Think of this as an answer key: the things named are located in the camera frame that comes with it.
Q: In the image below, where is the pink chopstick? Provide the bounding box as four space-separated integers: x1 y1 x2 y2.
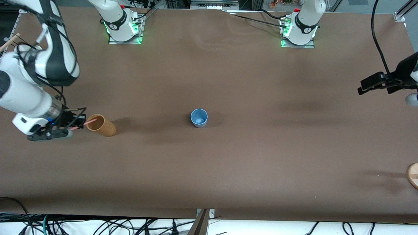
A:
70 119 98 131

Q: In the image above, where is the blue plastic cup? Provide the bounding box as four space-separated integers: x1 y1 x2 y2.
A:
190 108 208 128

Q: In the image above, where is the brown cardboard cup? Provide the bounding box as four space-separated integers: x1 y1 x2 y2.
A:
86 114 117 137

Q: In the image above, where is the plain wooden stick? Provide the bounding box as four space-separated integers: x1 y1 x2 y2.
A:
0 33 21 53

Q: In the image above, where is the round wooden disc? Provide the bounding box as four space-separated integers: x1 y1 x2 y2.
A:
407 163 418 190

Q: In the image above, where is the grey metal beam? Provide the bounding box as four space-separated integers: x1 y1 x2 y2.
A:
187 209 210 235

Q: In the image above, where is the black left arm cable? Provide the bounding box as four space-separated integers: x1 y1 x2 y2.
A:
371 0 392 79

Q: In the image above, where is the aluminium frame profile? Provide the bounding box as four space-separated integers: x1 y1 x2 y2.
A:
394 0 418 23

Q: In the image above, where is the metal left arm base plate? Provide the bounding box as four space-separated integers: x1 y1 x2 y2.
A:
280 16 316 49

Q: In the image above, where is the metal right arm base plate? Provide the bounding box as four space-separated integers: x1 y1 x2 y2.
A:
108 15 144 45

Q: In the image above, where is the black looped floor cable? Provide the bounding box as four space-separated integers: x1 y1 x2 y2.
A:
0 197 33 235

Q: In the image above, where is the black base connector cable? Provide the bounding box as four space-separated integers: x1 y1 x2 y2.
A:
129 0 158 21

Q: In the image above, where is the black cable on table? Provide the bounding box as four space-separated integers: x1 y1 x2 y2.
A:
225 11 288 30

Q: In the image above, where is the silver table edge bracket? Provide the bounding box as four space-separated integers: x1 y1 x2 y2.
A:
196 208 216 218

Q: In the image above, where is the grey network switch box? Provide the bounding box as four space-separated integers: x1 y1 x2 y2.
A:
190 0 239 10

